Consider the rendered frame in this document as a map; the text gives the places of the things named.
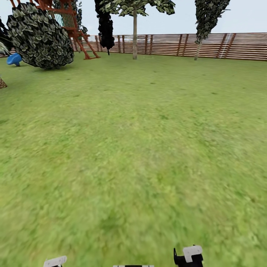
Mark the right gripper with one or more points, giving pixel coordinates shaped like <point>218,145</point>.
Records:
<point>181,262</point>

